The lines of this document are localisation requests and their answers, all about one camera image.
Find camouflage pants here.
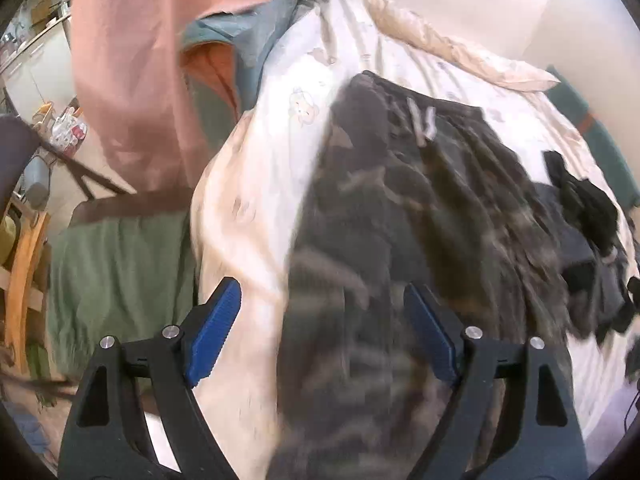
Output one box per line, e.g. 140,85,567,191
267,70,601,480

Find dark brown folding chair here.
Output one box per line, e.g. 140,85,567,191
0,114,196,228

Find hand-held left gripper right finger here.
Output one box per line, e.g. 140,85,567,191
402,282,588,480

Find dark grey cloth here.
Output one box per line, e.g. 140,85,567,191
532,182,633,341

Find green blanket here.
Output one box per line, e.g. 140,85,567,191
45,207,201,391

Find teal cushion with orange stripe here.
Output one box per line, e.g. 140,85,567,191
544,64,640,206

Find white bear-print bed sheet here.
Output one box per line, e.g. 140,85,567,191
190,0,640,480

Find wooden chair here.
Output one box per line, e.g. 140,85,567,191
0,200,53,376

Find beige quilt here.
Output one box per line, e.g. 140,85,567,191
357,0,561,93

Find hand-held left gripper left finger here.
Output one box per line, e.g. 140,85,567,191
59,276,244,480

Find pink curtain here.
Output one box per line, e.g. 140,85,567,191
70,0,278,196

